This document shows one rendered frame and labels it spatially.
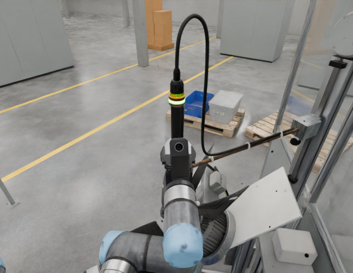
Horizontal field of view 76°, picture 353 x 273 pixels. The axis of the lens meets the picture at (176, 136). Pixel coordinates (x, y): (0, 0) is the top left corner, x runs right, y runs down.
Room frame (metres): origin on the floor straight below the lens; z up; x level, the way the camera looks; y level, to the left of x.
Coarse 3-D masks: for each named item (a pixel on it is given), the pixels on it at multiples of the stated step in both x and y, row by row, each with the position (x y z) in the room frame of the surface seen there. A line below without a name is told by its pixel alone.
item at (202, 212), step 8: (240, 192) 0.53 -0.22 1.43; (216, 200) 0.55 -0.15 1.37; (224, 200) 0.52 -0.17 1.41; (232, 200) 0.49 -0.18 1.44; (200, 208) 0.53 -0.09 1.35; (208, 208) 0.50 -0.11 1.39; (216, 208) 0.48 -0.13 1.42; (224, 208) 0.46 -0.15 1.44; (208, 216) 0.45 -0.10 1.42; (216, 216) 0.43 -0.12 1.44
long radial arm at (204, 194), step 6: (204, 174) 0.92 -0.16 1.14; (210, 174) 0.95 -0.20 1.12; (204, 180) 0.88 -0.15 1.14; (198, 186) 0.86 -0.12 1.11; (204, 186) 0.83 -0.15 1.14; (198, 192) 0.82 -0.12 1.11; (204, 192) 0.79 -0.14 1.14; (210, 192) 0.82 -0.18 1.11; (198, 198) 0.77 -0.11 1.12; (204, 198) 0.76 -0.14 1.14; (210, 198) 0.78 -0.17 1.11; (216, 198) 0.80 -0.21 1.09
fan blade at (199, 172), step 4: (208, 152) 0.83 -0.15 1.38; (208, 156) 0.88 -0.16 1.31; (204, 164) 0.84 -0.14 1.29; (200, 168) 0.80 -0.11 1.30; (204, 168) 0.85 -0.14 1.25; (196, 172) 0.75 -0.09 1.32; (200, 172) 0.81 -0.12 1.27; (196, 176) 0.76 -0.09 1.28; (200, 176) 0.81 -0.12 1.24; (192, 180) 0.73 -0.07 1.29; (196, 180) 0.77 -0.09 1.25; (196, 184) 0.77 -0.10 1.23; (196, 188) 0.76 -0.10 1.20
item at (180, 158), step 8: (176, 144) 0.43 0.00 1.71; (184, 144) 0.43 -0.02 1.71; (176, 152) 0.42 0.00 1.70; (184, 152) 0.42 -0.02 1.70; (176, 160) 0.41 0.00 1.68; (184, 160) 0.41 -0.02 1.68; (176, 168) 0.40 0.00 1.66; (184, 168) 0.40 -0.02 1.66; (176, 176) 0.39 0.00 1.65; (184, 176) 0.39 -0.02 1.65
